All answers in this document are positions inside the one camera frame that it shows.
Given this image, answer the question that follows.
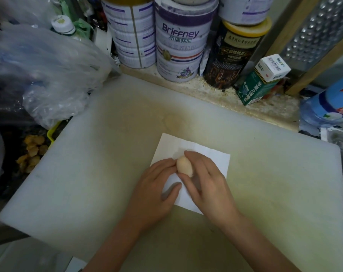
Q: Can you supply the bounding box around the person's right hand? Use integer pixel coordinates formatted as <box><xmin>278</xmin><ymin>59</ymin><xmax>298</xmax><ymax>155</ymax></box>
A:
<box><xmin>177</xmin><ymin>150</ymin><xmax>243</xmax><ymax>229</ymax></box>

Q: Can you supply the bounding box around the person's left hand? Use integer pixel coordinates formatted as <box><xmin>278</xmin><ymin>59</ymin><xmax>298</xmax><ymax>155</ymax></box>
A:
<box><xmin>126</xmin><ymin>158</ymin><xmax>183</xmax><ymax>233</ymax></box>

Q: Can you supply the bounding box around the beige egg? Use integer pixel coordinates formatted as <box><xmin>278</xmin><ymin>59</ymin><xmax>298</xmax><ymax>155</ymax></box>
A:
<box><xmin>176</xmin><ymin>155</ymin><xmax>195</xmax><ymax>178</ymax></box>

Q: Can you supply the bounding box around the white paper sheet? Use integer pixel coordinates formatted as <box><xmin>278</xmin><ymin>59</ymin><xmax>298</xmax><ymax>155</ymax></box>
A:
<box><xmin>150</xmin><ymin>133</ymin><xmax>231</xmax><ymax>215</ymax></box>

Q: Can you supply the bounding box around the white plastic cutting board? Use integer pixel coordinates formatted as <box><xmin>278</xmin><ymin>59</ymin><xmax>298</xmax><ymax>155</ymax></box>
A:
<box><xmin>0</xmin><ymin>74</ymin><xmax>343</xmax><ymax>272</ymax></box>

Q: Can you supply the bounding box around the white printed card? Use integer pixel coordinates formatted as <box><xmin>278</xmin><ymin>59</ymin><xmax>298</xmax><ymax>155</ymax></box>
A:
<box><xmin>65</xmin><ymin>256</ymin><xmax>88</xmax><ymax>272</ymax></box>

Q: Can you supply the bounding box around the green white small carton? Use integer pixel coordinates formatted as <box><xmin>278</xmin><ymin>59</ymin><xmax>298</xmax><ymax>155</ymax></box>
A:
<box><xmin>236</xmin><ymin>54</ymin><xmax>292</xmax><ymax>106</ymax></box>

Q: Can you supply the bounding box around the yellow green basket rim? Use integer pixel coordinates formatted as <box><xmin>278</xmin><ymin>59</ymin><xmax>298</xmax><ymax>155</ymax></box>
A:
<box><xmin>46</xmin><ymin>121</ymin><xmax>63</xmax><ymax>148</ymax></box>

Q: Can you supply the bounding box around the pile of yellow dried fruits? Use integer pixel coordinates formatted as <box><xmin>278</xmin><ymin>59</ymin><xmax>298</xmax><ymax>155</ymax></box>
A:
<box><xmin>16</xmin><ymin>134</ymin><xmax>49</xmax><ymax>174</ymax></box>

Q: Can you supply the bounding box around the white foil pouch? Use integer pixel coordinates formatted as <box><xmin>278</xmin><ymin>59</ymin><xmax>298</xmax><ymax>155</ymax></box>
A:
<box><xmin>199</xmin><ymin>49</ymin><xmax>212</xmax><ymax>77</ymax></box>

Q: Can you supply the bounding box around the dark tin yellow lid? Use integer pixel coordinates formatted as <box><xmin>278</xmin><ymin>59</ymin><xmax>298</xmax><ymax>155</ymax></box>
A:
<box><xmin>202</xmin><ymin>17</ymin><xmax>273</xmax><ymax>90</ymax></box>

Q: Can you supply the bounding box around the blue plastic bottle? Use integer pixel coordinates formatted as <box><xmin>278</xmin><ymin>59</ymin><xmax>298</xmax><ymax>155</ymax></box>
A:
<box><xmin>299</xmin><ymin>72</ymin><xmax>343</xmax><ymax>129</ymax></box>

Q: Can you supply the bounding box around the white tin purple band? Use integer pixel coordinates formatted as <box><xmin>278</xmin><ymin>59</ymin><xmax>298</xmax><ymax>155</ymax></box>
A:
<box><xmin>154</xmin><ymin>0</ymin><xmax>219</xmax><ymax>82</ymax></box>

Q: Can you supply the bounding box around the crumpled translucent plastic bag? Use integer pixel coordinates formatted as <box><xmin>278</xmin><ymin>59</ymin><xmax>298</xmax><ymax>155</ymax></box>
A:
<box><xmin>0</xmin><ymin>24</ymin><xmax>120</xmax><ymax>129</ymax></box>

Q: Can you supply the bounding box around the white purple tin gold lid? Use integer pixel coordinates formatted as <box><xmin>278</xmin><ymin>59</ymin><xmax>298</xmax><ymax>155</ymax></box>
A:
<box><xmin>218</xmin><ymin>0</ymin><xmax>275</xmax><ymax>26</ymax></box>
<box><xmin>100</xmin><ymin>0</ymin><xmax>157</xmax><ymax>69</ymax></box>

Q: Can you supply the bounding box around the white tape roll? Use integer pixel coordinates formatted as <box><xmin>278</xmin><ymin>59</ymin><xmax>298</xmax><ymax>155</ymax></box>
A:
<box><xmin>93</xmin><ymin>25</ymin><xmax>113</xmax><ymax>56</ymax></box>

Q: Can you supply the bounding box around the small white cap bottle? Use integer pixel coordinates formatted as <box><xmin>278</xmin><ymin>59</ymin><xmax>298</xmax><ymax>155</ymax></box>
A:
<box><xmin>51</xmin><ymin>14</ymin><xmax>81</xmax><ymax>40</ymax></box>

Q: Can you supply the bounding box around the metal grater wooden frame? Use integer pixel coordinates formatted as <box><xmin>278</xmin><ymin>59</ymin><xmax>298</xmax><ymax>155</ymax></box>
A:
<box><xmin>265</xmin><ymin>0</ymin><xmax>343</xmax><ymax>97</ymax></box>

